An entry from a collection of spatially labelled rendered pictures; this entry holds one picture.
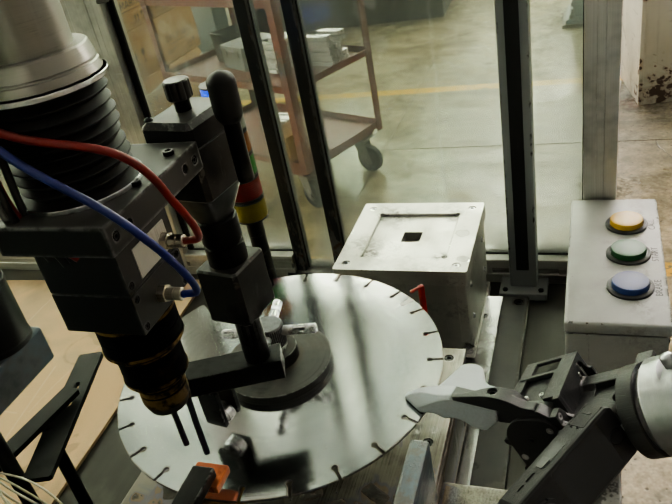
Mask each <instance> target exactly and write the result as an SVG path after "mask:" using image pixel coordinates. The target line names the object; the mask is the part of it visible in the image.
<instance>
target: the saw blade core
mask: <svg viewBox="0 0 672 504"><path fill-rule="evenodd" d="M305 277H306V274H303V275H294V276H287V277H281V278H275V279H273V284H274V286H272V289H273V293H274V299H273V300H272V301H271V302H270V303H269V304H268V306H267V307H266V308H265V309H264V310H263V313H262V314H261V316H260V319H261V318H263V317H266V316H269V313H270V310H271V307H272V303H273V301H274V300H275V299H279V300H281V301H282V307H281V311H280V314H279V318H280V319H281V320H282V321H283V325H292V324H306V323H316V324H317V326H318V331H320V332H321V333H322V334H324V335H325V336H326V338H327V339H328V340H329V342H330V345H331V349H332V353H333V363H332V367H331V370H330V372H329V374H328V375H327V377H326V378H325V379H324V380H323V381H322V383H321V384H319V385H318V386H317V387H316V388H315V389H313V390H312V391H310V392H309V393H307V394H305V395H304V396H302V397H300V398H297V399H295V400H292V401H289V402H285V403H281V404H275V405H255V404H250V403H247V402H244V401H242V400H240V399H238V400H239V403H240V406H241V410H240V411H239V412H236V414H235V416H234V418H233V419H232V420H231V421H230V422H229V425H228V427H227V428H225V427H221V426H217V425H214V424H210V423H207V421H206V418H205V415H204V413H203V410H202V407H201V405H200V402H199V399H198V397H192V401H193V404H194V407H195V410H196V413H197V416H198V419H199V422H200V425H201V428H202V430H203V433H204V436H205V439H206V441H207V444H208V447H209V450H210V454H208V455H204V452H203V450H202V447H201V444H200V442H199V439H198V436H197V433H196V431H195V428H194V425H193V422H192V419H191V416H190V413H189V410H188V407H187V404H185V406H184V407H183V408H182V409H180V410H179V411H177V412H178V415H179V417H180V420H181V422H182V425H183V427H184V430H185V432H186V435H187V437H188V440H189V443H190V444H189V445H188V446H184V445H183V442H182V440H181V438H180V435H179V433H178V430H177V428H176V425H175V423H174V420H173V418H172V415H171V414H170V415H166V416H159V415H155V414H153V413H152V412H151V411H150V410H148V408H146V407H145V406H144V404H143V402H142V399H141V397H140V394H139V393H138V392H134V391H132V390H130V389H129V388H127V386H126V385H125V383H124V386H123V388H122V391H121V395H120V399H119V400H120V402H119V403H118V411H117V422H118V429H119V430H120V431H119V435H120V438H121V441H122V444H123V446H124V448H125V450H126V452H127V454H128V455H129V457H130V458H131V457H132V458H131V460H132V461H133V462H134V464H135V465H136V466H137V467H138V468H139V469H140V470H141V471H142V472H143V473H144V474H145V475H147V476H148V477H149V478H150V479H152V480H153V481H155V480H156V479H157V478H158V479H157V480H156V482H157V483H158V484H160V485H162V486H163V487H165V488H167V489H170V490H172V491H174V492H178V491H179V489H180V487H181V485H182V484H183V482H184V480H185V478H186V477H187V475H188V473H189V472H190V470H191V468H192V466H193V465H196V464H197V462H205V463H213V464H221V465H228V466H229V469H230V473H229V475H228V477H227V479H226V481H225V483H224V485H223V487H222V489H221V491H220V493H218V494H217V493H210V492H208V493H207V494H206V496H207V495H209V494H210V495H211V496H212V498H211V501H214V502H225V503H237V502H238V499H239V496H240V489H241V488H242V487H245V490H243V493H242V496H241V499H240V502H241V503H252V502H264V501H272V500H278V499H284V498H289V496H288V486H287V485H286V483H288V482H292V484H291V493H292V497H293V496H297V495H301V494H305V493H308V492H311V491H315V490H318V489H320V488H323V487H326V486H329V485H331V484H334V483H336V482H338V481H339V479H338V477H337V475H336V473H335V471H334V470H332V468H333V467H338V469H337V470H338V472H339V474H340V476H341V478H342V480H343V479H345V478H347V477H349V476H351V475H353V474H355V473H357V472H359V471H360V470H362V469H364V468H366V467H367V466H369V465H371V464H372V463H374V462H375V461H377V460H378V459H380V458H381V457H382V456H383V454H382V453H381V452H380V451H378V450H377V449H376V448H373V447H371V446H372V445H374V444H377V445H378V448H379V449H380V450H382V451H383V452H384V453H385V454H386V453H388V452H389V451H390V450H392V449H393V448H394V447H395V446H396V445H397V444H399V443H400V442H401V441H402V440H403V439H404V438H405V437H406V436H407V435H408V434H409V433H410V432H411V431H412V430H413V429H414V427H415V426H416V423H419V421H420V420H421V419H422V417H423V416H424V415H425V413H426V412H422V413H421V412H419V411H418V410H417V409H416V408H414V407H413V406H412V405H411V404H410V403H409V402H408V401H407V400H406V399H405V395H406V393H407V392H409V391H412V390H414V389H417V388H421V387H429V386H436V385H437V386H439V384H440V381H441V377H442V371H443V348H442V342H441V338H440V335H439V332H438V330H437V328H436V326H435V324H434V322H433V321H432V319H431V318H430V316H429V315H428V314H427V312H426V311H425V310H424V309H422V307H421V306H420V305H419V304H418V303H417V302H415V301H412V302H410V303H408V304H406V305H404V306H401V305H400V303H402V302H404V301H406V300H408V299H410V297H409V296H407V295H406V294H404V293H402V292H400V291H399V290H397V289H395V288H393V287H391V286H388V285H386V284H383V283H380V282H377V281H374V280H373V281H372V280H370V279H366V278H362V277H357V276H350V275H341V277H340V274H308V276H307V281H306V282H303V281H305ZM339 277H340V278H339ZM338 278H339V281H338V282H335V281H337V280H338ZM368 284H369V285H368ZM367 285H368V287H366V288H365V286H367ZM395 295H396V296H395ZM390 297H394V298H390ZM411 313H415V314H412V315H411ZM182 320H183V323H184V332H183V335H182V337H181V339H180V340H181V343H182V346H183V348H184V351H185V352H186V354H187V356H188V360H189V362H191V361H196V360H200V359H205V358H210V357H215V356H219V355H224V354H229V353H230V352H231V351H232V350H233V349H234V348H235V347H236V346H237V345H238V344H239V343H240V340H239V339H223V338H222V331H223V330H224V329H236V328H235V324H230V323H224V322H219V321H213V320H212V318H211V315H210V312H209V310H208V308H207V307H206V306H205V305H202V306H200V307H198V308H196V309H195V310H193V311H191V312H190V313H188V314H187V315H185V316H184V317H182ZM424 334H428V335H427V336H424ZM429 359H432V361H427V360H429ZM131 398H134V399H133V400H129V399H131ZM403 417H407V418H408V419H409V420H412V421H414V422H416V423H414V422H411V421H409V420H406V419H405V420H403V419H402V418H403ZM132 424H135V425H134V426H132V427H129V426H130V425H132ZM124 428H125V429H124ZM142 449H146V450H145V451H143V452H141V450H142ZM139 452H140V453H139ZM136 454H137V455H136ZM166 469H169V471H168V472H165V473H164V474H163V472H164V470H166ZM162 474H163V475H162ZM161 475H162V476H161ZM206 496H205V497H206Z"/></svg>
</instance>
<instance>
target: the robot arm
mask: <svg viewBox="0 0 672 504"><path fill-rule="evenodd" d="M559 361H560V363H559V366H558V368H557V369H555V370H552V371H548V372H544V373H540V374H536V371H537V369H538V367H541V366H545V365H549V364H552V363H556V362H559ZM576 363H578V364H576ZM580 367H582V368H583V370H584V371H585V372H586V374H587V375H588V376H587V377H586V375H585V374H584V373H583V371H582V370H581V368H580ZM535 374H536V375H535ZM405 399H406V400H407V401H408V402H409V403H410V404H411V405H412V406H413V407H414V408H416V409H417V410H418V411H419V412H421V413H422V412H428V413H435V414H437V415H439V416H441V417H443V418H456V419H460V420H462V421H464V422H466V423H467V424H469V425H470V426H472V427H474V428H478V429H481V430H488V429H489V428H490V427H492V426H493V425H494V424H495V423H497V421H499V422H503V423H510V424H509V426H508V428H507V436H506V438H505V440H504V441H505V443H506V444H508V445H511V446H513V448H514V449H515V450H516V452H517V453H518V454H519V456H520V457H521V458H522V460H523V461H524V462H525V464H526V466H525V469H526V471H525V472H524V473H523V474H522V475H521V476H520V477H519V479H518V480H517V481H516V482H515V483H514V484H513V485H512V486H511V488H510V489H509V490H508V491H507V492H506V493H505V494H504V495H503V497H502V498H501V499H500V500H499V502H498V504H594V503H595V502H596V500H597V499H598V498H599V497H600V496H601V494H602V493H603V492H604V491H605V490H606V488H607V487H608V486H609V485H610V484H611V482H612V481H613V480H614V479H615V478H616V476H617V475H618V474H619V473H620V472H621V470H622V469H623V468H624V467H625V466H626V464H627V463H628V462H629V461H630V459H631V458H632V457H633V456H634V455H635V453H636V452H637V451H639V452H640V453H641V454H642V455H643V456H645V457H646V458H649V459H661V458H668V457H672V352H668V351H666V352H663V353H662V354H660V355H657V354H656V353H655V351H654V350H650V351H646V352H642V353H638V354H637V357H636V360H635V363H634V364H630V365H626V366H624V367H622V368H619V369H615V370H611V371H607V372H603V373H599V374H598V373H597V371H596V370H595V369H594V367H593V366H589V365H587V364H586V363H585V361H584V360H583V358H582V357H581V356H580V354H579V353H578V351H576V352H573V353H569V354H565V355H562V356H558V357H555V358H551V359H547V360H544V361H540V362H537V363H533V364H530V365H527V367H526V369H525V371H524V373H523V375H522V378H521V380H519V381H518V383H517V385H516V387H515V389H514V390H512V389H508V388H501V387H493V386H490V385H488V384H487V383H486V381H485V375H484V370H483V368H482V367H481V366H479V365H476V364H464V365H462V366H460V367H459V368H458V369H457V370H456V371H455V372H454V373H453V374H451V375H450V376H449V377H448V378H447V379H446V380H445V381H444V382H443V383H441V384H440V385H439V386H437V385H436V386H429V387H421V388H417V389H414V390H412V391H409V392H407V393H406V395H405Z"/></svg>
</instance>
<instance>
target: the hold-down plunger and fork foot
mask: <svg viewBox="0 0 672 504"><path fill-rule="evenodd" d="M235 328H236V331H237V334H238V337H239V340H240V344H241V347H242V350H243V351H238V352H234V353H229V354H224V355H219V356H215V357H210V358H205V359H200V360H196V361H191V362H189V364H188V368H187V370H186V372H185V375H186V377H187V380H188V383H189V388H190V391H191V398H192V397H198V399H199V402H200V405H201V407H202V410H203V413H204V415H205V418H206V421H207V423H210V424H214V425H217V426H221V427H225V428H227V427H228V425H229V422H228V419H227V417H226V414H225V411H224V408H223V405H222V402H221V401H222V400H223V401H227V402H228V403H230V404H231V405H232V406H233V407H234V409H235V411H236V412H239V411H240V410H241V406H240V403H239V400H238V397H237V394H236V391H235V388H239V387H244V386H249V385H254V384H258V383H263V382H268V381H273V380H277V379H282V378H285V377H286V373H285V360H284V356H283V352H282V349H281V345H280V343H276V344H271V345H268V343H267V339H266V336H265V332H264V329H263V326H262V322H261V319H260V317H259V318H257V319H256V320H255V321H254V322H253V323H252V324H251V325H250V326H241V325H236V324H235Z"/></svg>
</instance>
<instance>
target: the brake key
mask: <svg viewBox="0 0 672 504"><path fill-rule="evenodd" d="M649 287H650V281H649V278H648V277H647V276H646V275H644V274H642V273H640V272H636V271H622V272H619V273H617V274H615V275H614V276H613V278H612V289H613V290H614V291H616V292H618V293H620V294H623V295H628V296H636V295H641V294H644V293H646V292H647V291H648V290H649Z"/></svg>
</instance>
